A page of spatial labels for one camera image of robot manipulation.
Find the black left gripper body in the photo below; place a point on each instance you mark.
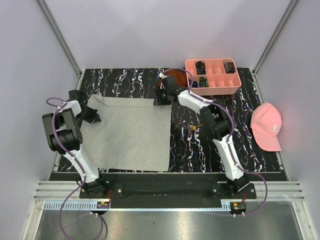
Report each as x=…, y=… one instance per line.
x=82, y=114

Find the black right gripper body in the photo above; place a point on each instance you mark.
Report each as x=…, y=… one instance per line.
x=161, y=96

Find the grey cloth napkin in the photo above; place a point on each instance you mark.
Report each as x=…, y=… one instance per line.
x=133, y=134

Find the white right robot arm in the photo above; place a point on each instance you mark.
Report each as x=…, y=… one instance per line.
x=216, y=121

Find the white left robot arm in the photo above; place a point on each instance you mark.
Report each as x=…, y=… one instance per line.
x=64, y=136

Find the blue patterned item in tray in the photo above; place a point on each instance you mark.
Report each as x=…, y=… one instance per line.
x=193, y=84

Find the colourful item in tray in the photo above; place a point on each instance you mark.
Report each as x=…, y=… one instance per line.
x=203, y=82

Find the gold fork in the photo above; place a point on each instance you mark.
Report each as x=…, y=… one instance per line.
x=194, y=127

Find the pink compartment organizer tray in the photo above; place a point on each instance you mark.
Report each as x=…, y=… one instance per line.
x=219, y=82

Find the dark patterned item in tray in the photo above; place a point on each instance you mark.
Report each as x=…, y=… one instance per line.
x=229, y=67

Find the pink baseball cap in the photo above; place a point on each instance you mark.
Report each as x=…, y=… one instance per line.
x=266, y=122

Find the aluminium frame rail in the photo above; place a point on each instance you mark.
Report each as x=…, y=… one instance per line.
x=274, y=191

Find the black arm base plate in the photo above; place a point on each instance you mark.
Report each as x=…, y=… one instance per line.
x=121, y=190

